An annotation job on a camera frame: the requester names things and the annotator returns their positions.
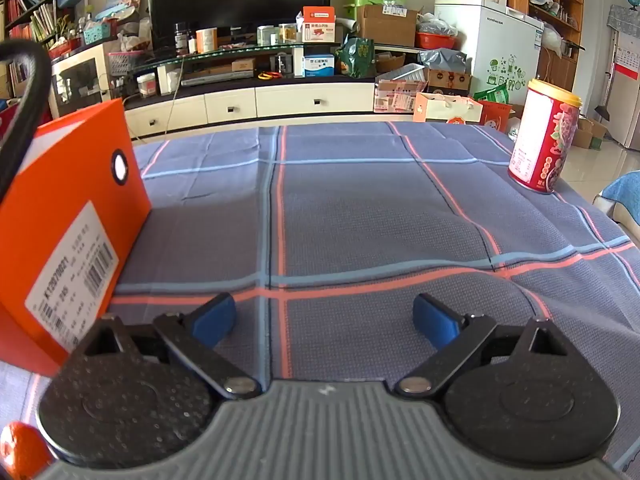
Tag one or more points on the plaid blue bedsheet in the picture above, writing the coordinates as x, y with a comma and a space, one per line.
324, 235

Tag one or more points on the white microwave cabinet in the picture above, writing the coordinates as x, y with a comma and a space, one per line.
81, 78

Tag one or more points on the brown cardboard box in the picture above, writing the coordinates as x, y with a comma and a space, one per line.
387, 25

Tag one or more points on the white mini fridge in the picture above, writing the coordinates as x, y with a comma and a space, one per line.
502, 46

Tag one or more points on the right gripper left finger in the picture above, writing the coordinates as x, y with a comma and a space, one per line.
192, 338

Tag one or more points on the wooden bookshelf right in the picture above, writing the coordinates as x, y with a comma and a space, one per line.
565, 17

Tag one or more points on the orange white medicine box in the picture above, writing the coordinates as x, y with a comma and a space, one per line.
318, 25

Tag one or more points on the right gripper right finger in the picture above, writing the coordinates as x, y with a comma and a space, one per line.
458, 340

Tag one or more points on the white tv cabinet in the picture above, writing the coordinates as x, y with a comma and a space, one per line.
247, 104

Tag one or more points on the red tomato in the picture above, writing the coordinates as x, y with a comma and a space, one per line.
24, 453

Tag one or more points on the orange cardboard box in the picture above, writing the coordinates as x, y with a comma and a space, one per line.
68, 224

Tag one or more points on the red cylindrical can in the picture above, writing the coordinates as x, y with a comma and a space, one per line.
548, 125

